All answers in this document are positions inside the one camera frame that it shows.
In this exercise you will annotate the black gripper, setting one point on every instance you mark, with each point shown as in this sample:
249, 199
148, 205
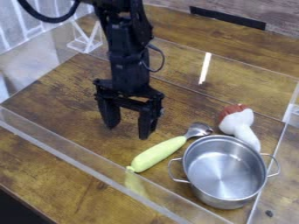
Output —
130, 82

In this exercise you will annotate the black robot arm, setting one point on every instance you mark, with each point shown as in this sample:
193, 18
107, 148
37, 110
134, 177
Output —
125, 23

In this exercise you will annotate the clear acrylic front barrier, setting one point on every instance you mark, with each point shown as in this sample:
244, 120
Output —
132, 184

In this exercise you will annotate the red white toy mushroom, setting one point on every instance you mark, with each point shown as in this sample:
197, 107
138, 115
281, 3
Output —
236, 120

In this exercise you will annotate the stainless steel pot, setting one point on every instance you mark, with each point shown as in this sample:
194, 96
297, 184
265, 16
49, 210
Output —
225, 170

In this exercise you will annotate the clear acrylic corner bracket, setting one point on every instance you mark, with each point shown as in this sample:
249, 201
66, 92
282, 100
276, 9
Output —
86, 43

